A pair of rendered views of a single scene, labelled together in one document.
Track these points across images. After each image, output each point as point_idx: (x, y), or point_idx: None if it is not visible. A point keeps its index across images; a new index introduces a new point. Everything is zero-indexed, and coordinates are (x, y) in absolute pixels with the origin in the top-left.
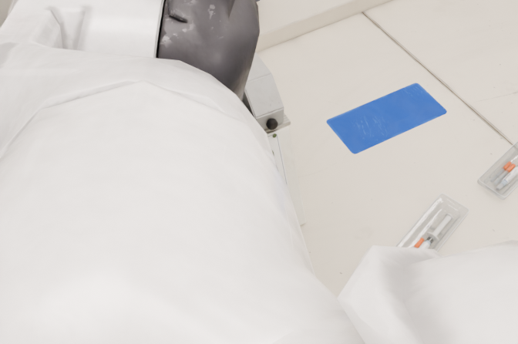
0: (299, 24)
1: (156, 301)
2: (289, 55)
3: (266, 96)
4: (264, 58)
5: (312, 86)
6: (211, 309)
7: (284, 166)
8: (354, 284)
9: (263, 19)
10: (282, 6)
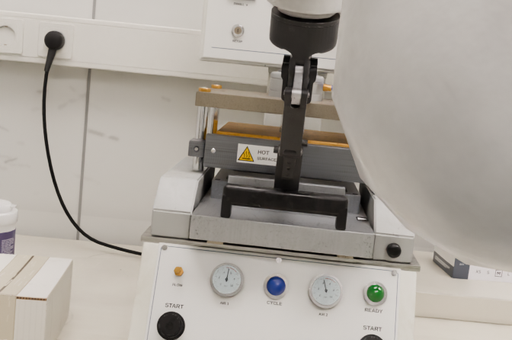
0: (507, 305)
1: None
2: (482, 331)
3: (396, 219)
4: (448, 324)
5: None
6: None
7: (398, 322)
8: None
9: (462, 288)
10: (493, 288)
